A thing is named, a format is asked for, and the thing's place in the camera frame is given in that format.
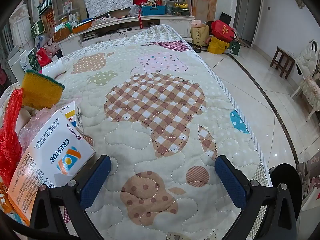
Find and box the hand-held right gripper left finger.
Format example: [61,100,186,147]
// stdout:
[29,155,112,240]

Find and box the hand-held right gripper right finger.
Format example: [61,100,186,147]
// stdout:
[215,155,297,240]

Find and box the black trash bin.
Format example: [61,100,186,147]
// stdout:
[267,163,299,188]

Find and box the small yellow striped medicine box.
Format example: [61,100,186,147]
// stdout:
[61,101,84,134]

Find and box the large white orange medicine box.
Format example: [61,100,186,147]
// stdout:
[7,109,97,227]

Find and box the clear plastic bag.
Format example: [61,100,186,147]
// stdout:
[19,107,54,153]

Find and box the patchwork quilted blanket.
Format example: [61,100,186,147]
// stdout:
[0,24,273,240]

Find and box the red plastic bag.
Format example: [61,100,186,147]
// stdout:
[0,88,24,184]

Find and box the yellow green sponge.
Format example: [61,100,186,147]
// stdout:
[21,69,65,110]

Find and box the white plastic bottle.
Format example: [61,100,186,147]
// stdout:
[41,59,66,78]

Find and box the white chair floral cushion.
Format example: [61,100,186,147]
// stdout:
[291,40,320,119]

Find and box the small red gift bag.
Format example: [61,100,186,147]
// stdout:
[37,47,53,67]

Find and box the green carton box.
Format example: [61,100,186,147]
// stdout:
[226,41,242,56]

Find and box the green white carton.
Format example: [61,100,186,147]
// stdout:
[20,49,42,74]

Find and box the yellow plastic bag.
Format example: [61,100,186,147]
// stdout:
[207,36,230,54]

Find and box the wooden stool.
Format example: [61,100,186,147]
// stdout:
[270,46,296,79]

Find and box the white jacket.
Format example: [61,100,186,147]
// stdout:
[295,40,319,74]

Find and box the cardboard box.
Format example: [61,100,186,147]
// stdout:
[191,25,210,47]

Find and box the black bag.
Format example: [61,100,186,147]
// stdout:
[220,12,233,25]

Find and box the white TV cabinet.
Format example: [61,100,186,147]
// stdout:
[54,14,195,55]

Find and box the blue storage basket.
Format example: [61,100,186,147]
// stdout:
[141,5,166,16]

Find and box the striped green tote bag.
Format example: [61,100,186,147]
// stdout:
[37,0,53,15]

